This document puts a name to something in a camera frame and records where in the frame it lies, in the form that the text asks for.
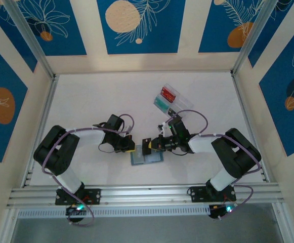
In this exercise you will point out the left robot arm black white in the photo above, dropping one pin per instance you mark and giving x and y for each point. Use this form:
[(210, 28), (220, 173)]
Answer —
[(88, 135)]

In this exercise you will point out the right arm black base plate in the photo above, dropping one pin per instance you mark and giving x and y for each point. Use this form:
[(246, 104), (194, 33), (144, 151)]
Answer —
[(197, 193)]

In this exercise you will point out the clear plastic card tray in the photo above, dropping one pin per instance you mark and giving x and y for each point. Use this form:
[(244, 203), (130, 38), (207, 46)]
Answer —
[(184, 101)]

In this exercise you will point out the blue leather card holder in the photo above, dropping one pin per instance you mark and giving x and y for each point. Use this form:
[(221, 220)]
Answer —
[(154, 158)]

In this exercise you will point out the aluminium frame post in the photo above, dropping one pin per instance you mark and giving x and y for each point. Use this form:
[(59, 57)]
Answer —
[(284, 225), (253, 35), (7, 227), (30, 35)]

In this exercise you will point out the teal credit card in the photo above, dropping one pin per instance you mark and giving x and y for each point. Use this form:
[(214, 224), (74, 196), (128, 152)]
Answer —
[(160, 103)]

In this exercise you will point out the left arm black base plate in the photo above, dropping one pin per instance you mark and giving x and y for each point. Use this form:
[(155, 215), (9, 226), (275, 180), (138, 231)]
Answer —
[(96, 196)]

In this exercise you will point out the aluminium mounting rail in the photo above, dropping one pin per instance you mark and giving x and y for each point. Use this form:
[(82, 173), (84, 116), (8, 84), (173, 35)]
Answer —
[(146, 196)]

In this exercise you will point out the aluminium side rail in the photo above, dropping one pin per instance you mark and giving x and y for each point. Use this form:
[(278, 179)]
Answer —
[(46, 106), (245, 114)]

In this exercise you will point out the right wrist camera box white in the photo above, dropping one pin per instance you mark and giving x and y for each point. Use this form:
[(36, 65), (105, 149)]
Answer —
[(164, 126)]

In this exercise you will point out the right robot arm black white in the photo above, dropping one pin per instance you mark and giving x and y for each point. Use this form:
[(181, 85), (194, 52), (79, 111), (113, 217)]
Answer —
[(202, 144)]

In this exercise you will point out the black credit card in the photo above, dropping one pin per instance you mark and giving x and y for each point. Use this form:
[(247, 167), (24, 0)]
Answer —
[(171, 112)]

